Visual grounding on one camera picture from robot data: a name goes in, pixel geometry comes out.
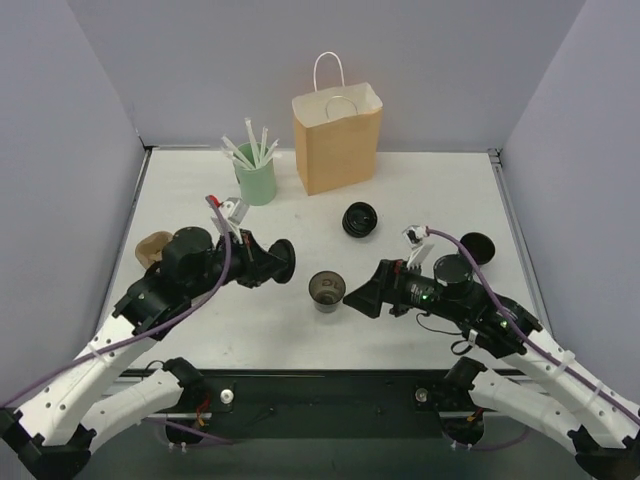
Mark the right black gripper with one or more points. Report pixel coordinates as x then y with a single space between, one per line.
390 285

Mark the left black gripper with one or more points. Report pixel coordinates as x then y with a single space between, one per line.
251 261

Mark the black coffee cup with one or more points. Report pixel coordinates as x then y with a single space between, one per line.
326 289
480 246

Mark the black cup lid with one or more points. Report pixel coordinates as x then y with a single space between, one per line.
284 250

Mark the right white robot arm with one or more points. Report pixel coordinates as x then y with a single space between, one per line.
571 406

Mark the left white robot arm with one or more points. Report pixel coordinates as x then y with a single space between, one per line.
55 433

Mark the stack of black lids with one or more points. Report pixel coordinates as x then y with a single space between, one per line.
359 220

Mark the green straw holder cup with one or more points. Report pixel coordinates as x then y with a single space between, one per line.
257 186

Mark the brown cardboard cup carrier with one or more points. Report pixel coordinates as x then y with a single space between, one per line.
149 250

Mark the wrapped straw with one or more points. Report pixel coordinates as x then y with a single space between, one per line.
253 142
269 153
230 155
263 147
237 154

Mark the brown paper bag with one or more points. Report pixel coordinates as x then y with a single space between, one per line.
336 132

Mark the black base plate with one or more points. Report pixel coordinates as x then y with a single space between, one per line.
327 404

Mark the aluminium frame rail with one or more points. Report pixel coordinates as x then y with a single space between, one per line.
125 387

